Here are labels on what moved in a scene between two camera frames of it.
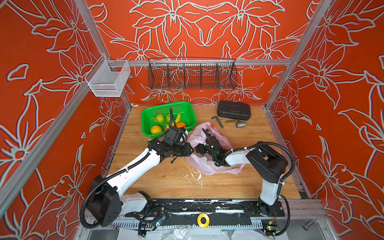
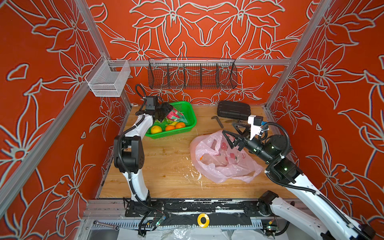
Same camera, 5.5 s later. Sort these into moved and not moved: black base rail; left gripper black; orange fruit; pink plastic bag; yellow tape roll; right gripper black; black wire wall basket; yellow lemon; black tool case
Moved: pink plastic bag; right gripper black; left gripper black
Not moved: black wire wall basket; yellow lemon; yellow tape roll; orange fruit; black base rail; black tool case
